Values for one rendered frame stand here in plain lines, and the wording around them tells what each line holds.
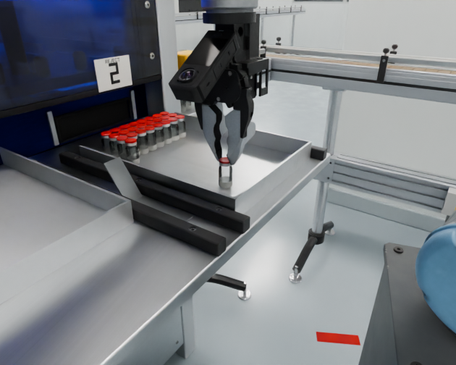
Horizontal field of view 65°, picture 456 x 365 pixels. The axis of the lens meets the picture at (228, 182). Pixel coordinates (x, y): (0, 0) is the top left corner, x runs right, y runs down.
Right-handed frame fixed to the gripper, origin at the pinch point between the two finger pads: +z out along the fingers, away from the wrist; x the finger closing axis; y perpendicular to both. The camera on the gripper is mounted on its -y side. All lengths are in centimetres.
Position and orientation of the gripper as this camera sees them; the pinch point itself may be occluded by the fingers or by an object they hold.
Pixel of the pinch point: (223, 156)
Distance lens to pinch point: 55.0
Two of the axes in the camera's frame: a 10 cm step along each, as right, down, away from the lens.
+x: -8.3, -2.4, 5.1
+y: 5.6, -3.8, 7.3
